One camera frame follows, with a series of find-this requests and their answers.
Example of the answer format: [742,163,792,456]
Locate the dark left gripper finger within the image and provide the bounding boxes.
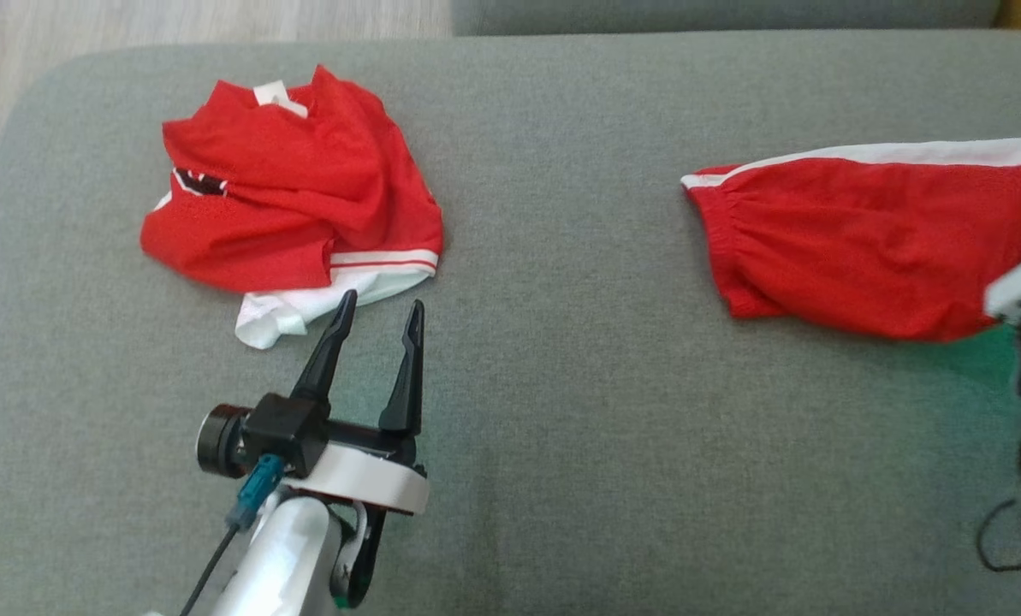
[378,299,427,432]
[291,289,359,404]

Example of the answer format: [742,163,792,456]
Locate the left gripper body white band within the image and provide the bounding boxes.
[281,419,430,517]

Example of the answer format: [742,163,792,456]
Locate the red shorts with white stripe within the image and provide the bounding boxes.
[680,120,1021,344]

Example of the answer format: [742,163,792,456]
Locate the red basketball jersey white trim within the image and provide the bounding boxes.
[139,64,445,351]

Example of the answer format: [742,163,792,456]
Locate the left arm cable blue plug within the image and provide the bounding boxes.
[179,454,288,616]

